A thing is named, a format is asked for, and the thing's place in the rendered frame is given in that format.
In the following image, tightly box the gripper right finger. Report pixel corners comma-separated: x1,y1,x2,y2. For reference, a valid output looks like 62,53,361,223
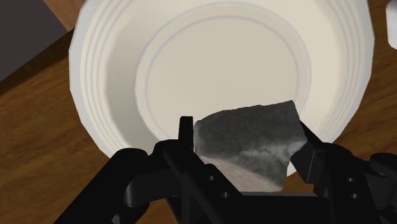
289,120,397,224

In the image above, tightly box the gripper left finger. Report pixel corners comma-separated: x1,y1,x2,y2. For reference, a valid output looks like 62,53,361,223
53,116,243,224

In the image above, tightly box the grey rough stone block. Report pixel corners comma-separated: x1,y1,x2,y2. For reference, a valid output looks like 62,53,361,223
193,99,308,193

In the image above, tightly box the white ribbed bowl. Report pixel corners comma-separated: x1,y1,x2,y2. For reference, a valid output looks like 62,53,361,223
68,0,375,178

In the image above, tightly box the white object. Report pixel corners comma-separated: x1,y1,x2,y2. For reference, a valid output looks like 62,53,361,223
385,0,397,50

